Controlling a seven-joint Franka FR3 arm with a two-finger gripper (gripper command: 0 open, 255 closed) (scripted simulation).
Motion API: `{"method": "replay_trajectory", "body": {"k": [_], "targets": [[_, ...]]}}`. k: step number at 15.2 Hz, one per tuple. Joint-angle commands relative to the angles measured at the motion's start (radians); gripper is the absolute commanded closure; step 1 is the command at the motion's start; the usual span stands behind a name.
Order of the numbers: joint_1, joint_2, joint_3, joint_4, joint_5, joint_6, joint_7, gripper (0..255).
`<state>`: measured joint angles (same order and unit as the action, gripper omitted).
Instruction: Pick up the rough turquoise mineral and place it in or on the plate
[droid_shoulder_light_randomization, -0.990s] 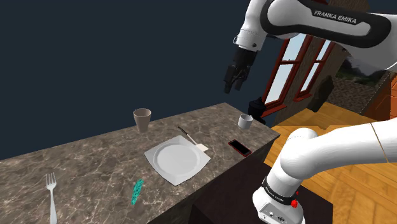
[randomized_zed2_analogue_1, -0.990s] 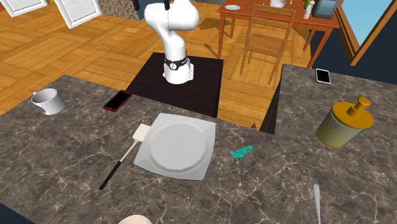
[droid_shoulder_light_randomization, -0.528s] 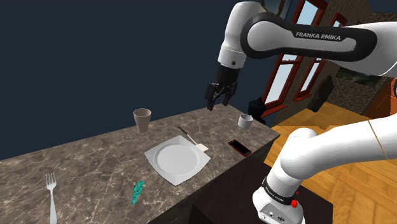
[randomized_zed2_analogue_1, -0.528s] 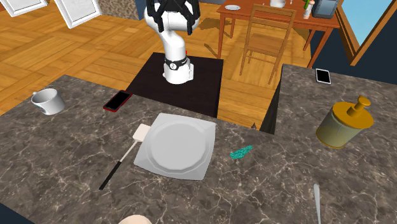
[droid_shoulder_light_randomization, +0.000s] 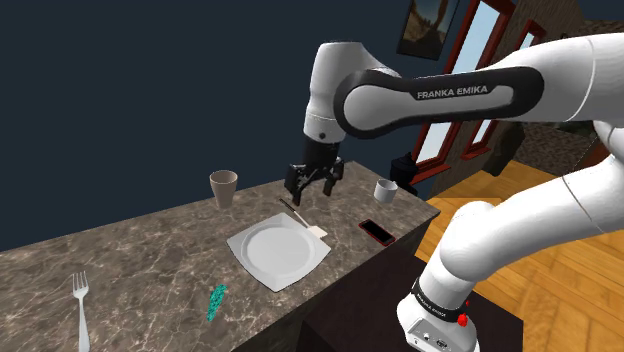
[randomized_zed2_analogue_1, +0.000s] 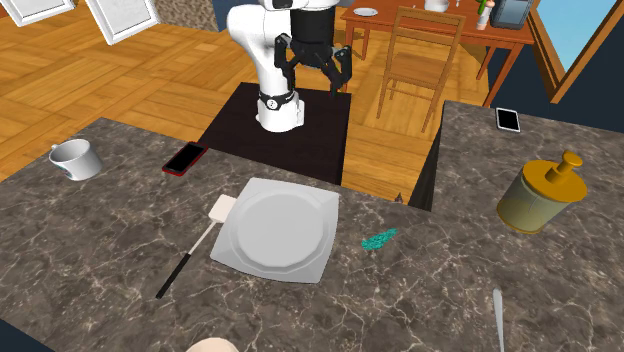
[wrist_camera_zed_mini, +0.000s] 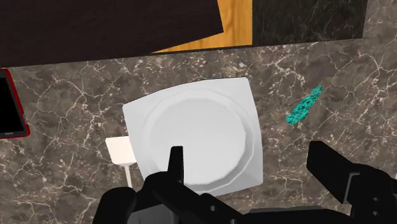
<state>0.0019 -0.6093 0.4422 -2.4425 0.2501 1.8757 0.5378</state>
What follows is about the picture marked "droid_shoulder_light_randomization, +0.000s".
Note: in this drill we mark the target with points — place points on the brown cup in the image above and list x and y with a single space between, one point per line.
224 187

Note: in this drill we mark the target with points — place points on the white mug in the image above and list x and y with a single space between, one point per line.
385 191

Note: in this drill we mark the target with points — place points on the teal patterned oblong object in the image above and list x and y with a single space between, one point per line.
216 303

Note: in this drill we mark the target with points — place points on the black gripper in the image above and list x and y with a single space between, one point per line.
319 152

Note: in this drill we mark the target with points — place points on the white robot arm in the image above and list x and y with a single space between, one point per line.
512 229

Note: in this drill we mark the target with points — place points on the dark robot stand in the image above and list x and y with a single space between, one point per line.
360 312

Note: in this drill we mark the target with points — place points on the silver fork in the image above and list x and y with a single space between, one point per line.
81 302

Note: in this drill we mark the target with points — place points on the white square plate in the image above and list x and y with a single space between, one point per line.
279 252

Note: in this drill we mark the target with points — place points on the red-framed window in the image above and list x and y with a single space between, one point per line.
480 134
438 139

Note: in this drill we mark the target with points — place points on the dark-framed wall picture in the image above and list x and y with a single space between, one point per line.
426 27

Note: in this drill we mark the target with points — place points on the red-edged black phone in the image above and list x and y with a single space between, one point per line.
377 232

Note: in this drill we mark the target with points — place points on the black kettle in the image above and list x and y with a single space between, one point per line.
403 170

